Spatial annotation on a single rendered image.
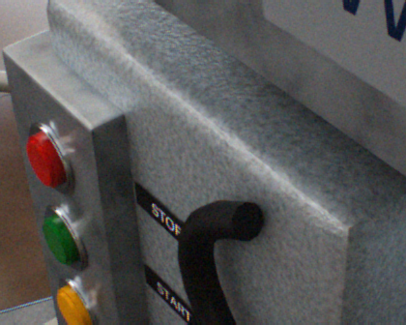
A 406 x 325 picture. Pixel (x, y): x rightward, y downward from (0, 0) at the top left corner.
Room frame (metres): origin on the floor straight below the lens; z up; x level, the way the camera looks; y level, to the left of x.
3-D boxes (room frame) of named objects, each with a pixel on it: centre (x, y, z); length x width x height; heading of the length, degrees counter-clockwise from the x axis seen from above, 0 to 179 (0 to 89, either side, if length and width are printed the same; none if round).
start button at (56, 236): (0.34, 0.07, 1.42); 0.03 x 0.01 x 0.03; 35
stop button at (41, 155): (0.34, 0.07, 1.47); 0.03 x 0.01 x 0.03; 35
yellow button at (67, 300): (0.34, 0.07, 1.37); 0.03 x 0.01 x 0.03; 35
